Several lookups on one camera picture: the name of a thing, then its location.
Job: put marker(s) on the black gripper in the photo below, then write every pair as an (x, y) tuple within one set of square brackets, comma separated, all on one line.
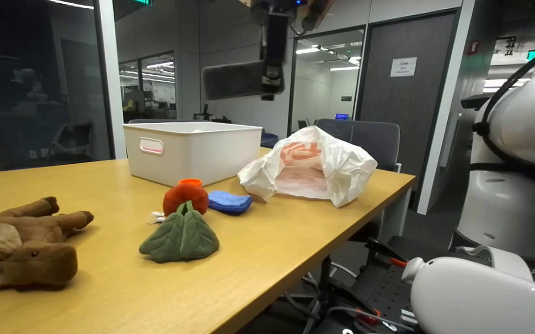
[(277, 7)]

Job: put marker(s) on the white orange print carrier bag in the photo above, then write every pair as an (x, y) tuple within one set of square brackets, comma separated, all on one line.
[(348, 168)]

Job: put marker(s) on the blue sponge block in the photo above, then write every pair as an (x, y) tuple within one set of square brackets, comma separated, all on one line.
[(231, 202)]

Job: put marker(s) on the red plush tomato green leaf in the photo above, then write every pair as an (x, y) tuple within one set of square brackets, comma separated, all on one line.
[(180, 239)]

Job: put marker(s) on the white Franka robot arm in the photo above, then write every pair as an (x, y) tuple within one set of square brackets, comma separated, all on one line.
[(515, 124)]

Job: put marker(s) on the white paper door sign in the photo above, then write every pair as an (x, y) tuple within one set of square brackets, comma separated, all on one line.
[(403, 66)]

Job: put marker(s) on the grey office chair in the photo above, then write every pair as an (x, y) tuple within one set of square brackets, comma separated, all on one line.
[(375, 141)]

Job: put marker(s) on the white plastic storage bin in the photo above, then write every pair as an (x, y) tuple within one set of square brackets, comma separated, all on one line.
[(186, 155)]

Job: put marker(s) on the brown plush animal toy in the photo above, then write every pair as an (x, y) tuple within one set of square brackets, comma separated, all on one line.
[(26, 248)]

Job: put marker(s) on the wood coloured wrist camera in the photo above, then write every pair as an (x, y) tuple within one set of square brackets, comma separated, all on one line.
[(314, 12)]

